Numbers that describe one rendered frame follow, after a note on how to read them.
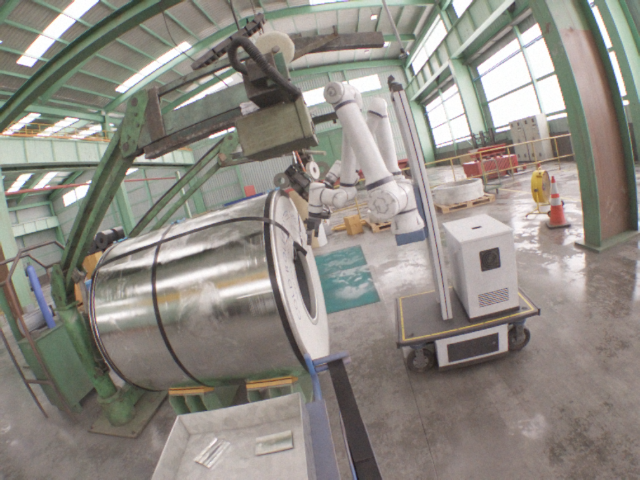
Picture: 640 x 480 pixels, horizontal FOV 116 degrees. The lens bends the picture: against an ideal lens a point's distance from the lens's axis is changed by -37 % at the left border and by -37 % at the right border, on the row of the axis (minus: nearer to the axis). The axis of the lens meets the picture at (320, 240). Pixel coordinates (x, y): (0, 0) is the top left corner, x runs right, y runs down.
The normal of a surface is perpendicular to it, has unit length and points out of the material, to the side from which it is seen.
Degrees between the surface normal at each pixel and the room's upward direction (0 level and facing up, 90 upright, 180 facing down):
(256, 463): 0
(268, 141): 88
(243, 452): 0
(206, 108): 90
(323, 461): 0
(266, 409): 90
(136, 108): 90
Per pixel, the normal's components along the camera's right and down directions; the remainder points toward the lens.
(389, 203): -0.42, 0.37
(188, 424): 0.10, 0.16
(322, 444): -0.26, -0.95
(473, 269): -0.19, 0.23
